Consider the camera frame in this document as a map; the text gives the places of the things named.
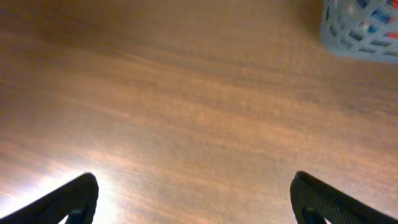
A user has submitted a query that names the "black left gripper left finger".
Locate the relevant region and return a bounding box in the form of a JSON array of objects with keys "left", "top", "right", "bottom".
[{"left": 1, "top": 172, "right": 99, "bottom": 224}]

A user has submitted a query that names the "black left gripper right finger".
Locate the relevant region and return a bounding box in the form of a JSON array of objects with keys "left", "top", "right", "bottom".
[{"left": 290, "top": 171, "right": 397, "bottom": 224}]

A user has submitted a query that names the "blue Kleenex tissue pack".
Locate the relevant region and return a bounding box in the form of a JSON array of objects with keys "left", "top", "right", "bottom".
[{"left": 355, "top": 0, "right": 396, "bottom": 34}]

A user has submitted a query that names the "grey plastic basket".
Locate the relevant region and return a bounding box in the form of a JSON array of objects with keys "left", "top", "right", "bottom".
[{"left": 320, "top": 0, "right": 397, "bottom": 64}]

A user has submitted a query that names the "orange spaghetti packet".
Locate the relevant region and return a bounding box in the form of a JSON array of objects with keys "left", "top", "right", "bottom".
[{"left": 386, "top": 0, "right": 397, "bottom": 39}]

